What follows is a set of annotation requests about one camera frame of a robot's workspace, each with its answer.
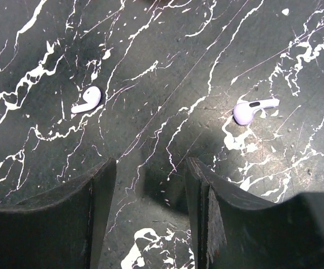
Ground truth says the purple earbud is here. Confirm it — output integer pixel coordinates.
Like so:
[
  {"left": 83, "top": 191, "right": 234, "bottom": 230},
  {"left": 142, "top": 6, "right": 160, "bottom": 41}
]
[
  {"left": 71, "top": 86, "right": 101, "bottom": 114},
  {"left": 233, "top": 98, "right": 280, "bottom": 126}
]

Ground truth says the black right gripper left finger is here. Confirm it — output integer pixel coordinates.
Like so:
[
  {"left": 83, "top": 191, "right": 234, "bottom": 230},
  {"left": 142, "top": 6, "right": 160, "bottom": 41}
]
[{"left": 0, "top": 159, "right": 116, "bottom": 268}]

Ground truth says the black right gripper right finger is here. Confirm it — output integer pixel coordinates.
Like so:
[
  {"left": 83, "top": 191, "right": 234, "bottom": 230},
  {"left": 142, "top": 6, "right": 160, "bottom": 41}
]
[{"left": 185, "top": 157, "right": 324, "bottom": 268}]

